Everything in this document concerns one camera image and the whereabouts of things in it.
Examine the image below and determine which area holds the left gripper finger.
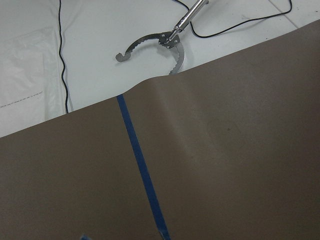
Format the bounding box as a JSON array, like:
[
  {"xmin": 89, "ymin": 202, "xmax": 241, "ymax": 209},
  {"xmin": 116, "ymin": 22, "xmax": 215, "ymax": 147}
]
[{"xmin": 80, "ymin": 235, "xmax": 91, "ymax": 240}]

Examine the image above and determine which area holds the reacher grabber tool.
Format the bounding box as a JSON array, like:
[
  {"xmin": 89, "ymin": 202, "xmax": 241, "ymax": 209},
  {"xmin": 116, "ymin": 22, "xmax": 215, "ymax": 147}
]
[{"xmin": 115, "ymin": 0, "xmax": 209, "ymax": 75}]

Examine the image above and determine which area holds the clear plastic bag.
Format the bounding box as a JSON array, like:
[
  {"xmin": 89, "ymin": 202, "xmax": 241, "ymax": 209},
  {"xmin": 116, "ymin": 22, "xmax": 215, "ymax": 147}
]
[{"xmin": 0, "ymin": 28, "xmax": 66, "ymax": 137}]

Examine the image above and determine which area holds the black cable on table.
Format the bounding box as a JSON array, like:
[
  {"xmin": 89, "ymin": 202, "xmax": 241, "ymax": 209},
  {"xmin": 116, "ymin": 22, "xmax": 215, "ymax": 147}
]
[{"xmin": 57, "ymin": 0, "xmax": 71, "ymax": 114}]

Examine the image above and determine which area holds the brown paper table cover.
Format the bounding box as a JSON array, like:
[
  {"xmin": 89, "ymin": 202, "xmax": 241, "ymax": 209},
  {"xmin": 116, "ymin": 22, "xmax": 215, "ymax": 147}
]
[{"xmin": 0, "ymin": 21, "xmax": 320, "ymax": 240}]

